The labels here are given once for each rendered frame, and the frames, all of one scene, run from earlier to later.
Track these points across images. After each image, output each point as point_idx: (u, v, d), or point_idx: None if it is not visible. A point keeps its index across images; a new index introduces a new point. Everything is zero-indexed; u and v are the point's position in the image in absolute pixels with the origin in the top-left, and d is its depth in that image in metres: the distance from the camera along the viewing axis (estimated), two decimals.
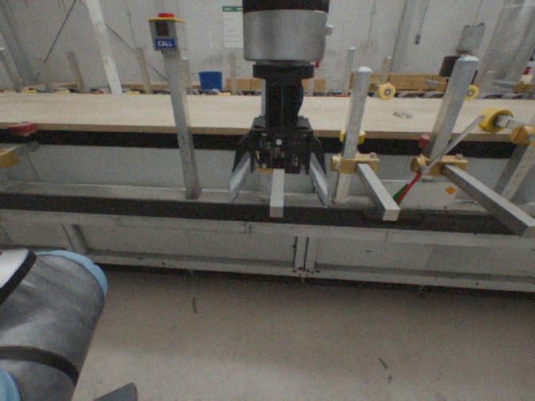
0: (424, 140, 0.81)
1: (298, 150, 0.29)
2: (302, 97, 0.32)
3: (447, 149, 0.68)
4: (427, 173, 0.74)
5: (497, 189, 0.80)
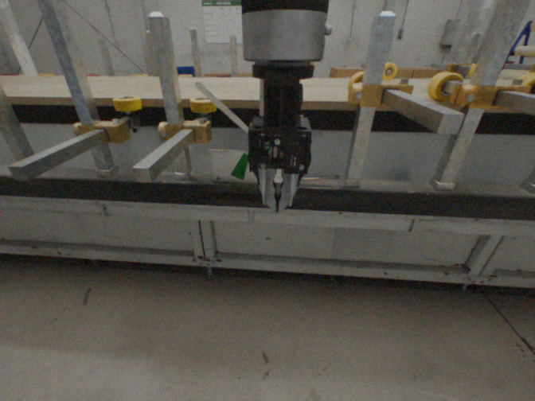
0: None
1: (297, 150, 0.29)
2: (302, 97, 0.32)
3: (231, 116, 0.61)
4: None
5: (348, 160, 0.71)
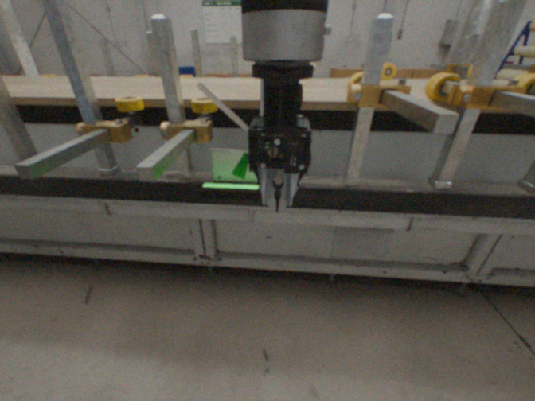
0: None
1: (297, 150, 0.29)
2: (302, 97, 0.32)
3: (232, 116, 0.62)
4: None
5: (347, 160, 0.72)
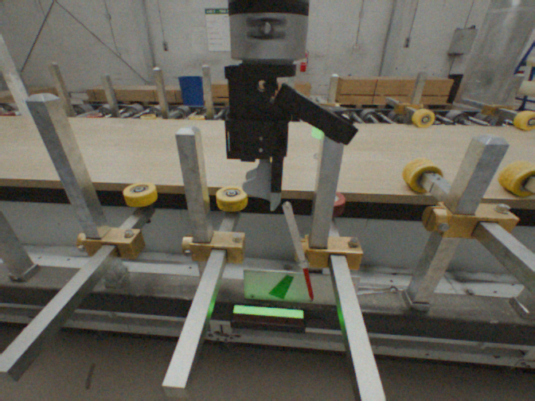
0: None
1: (229, 135, 0.34)
2: (279, 99, 0.30)
3: (296, 242, 0.47)
4: (308, 266, 0.52)
5: (414, 280, 0.58)
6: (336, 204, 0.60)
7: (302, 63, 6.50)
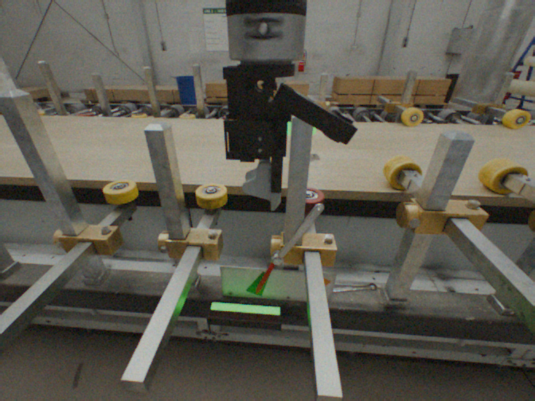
0: None
1: (228, 136, 0.34)
2: (277, 99, 0.30)
3: (292, 240, 0.46)
4: (280, 264, 0.52)
5: (391, 277, 0.58)
6: (314, 201, 0.60)
7: (300, 63, 6.50)
